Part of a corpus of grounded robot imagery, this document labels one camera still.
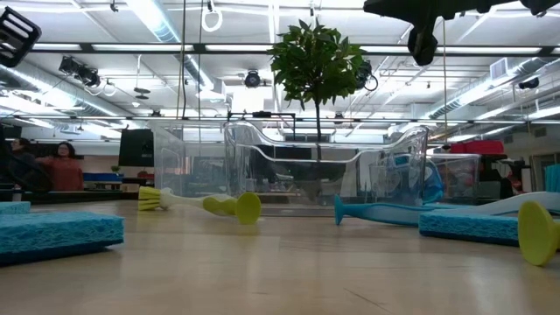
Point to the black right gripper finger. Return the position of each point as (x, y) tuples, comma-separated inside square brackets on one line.
[(394, 9)]

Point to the blue dish soap bottle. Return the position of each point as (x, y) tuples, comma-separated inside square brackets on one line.
[(433, 184)]

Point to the blue rectangular sponge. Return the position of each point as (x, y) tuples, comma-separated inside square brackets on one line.
[(57, 236), (468, 227), (450, 205), (13, 207)]

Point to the blue dish brush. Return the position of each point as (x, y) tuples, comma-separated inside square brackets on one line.
[(376, 212)]

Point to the yellow-green dish brush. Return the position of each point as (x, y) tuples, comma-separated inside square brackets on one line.
[(538, 232), (247, 208)]

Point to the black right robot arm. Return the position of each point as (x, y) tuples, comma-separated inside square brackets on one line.
[(542, 5)]

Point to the black spotlight cluster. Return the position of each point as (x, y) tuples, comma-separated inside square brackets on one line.
[(87, 76)]

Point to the green plant in black pot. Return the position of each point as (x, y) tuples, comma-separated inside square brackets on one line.
[(315, 61)]

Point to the person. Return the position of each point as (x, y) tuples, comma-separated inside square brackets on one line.
[(21, 146), (65, 172)]

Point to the black partition panel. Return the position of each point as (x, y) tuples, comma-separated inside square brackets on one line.
[(44, 146)]

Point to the long black horizontal beam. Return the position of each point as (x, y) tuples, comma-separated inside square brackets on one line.
[(131, 47)]

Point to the red box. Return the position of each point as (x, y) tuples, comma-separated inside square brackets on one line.
[(481, 147)]

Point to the narrow clear plastic bin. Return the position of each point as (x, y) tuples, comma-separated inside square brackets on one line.
[(455, 175)]

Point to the round black lamp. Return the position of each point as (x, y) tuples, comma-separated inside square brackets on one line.
[(252, 79)]

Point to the black speaker box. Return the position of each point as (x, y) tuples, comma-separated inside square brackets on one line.
[(135, 149)]

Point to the blue bench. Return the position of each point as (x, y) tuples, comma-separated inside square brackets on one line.
[(102, 177)]

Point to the tall clear plastic bin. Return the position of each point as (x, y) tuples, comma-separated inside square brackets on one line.
[(188, 175)]

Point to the clear bin with curved rim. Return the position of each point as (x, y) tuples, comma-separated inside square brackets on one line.
[(245, 175)]

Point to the silver ventilation duct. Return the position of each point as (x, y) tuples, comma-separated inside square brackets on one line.
[(52, 85), (503, 76), (153, 17)]

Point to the small black camera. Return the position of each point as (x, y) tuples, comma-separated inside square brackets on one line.
[(529, 83)]

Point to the black aluminium table frame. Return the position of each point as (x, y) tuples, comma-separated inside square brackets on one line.
[(109, 197)]

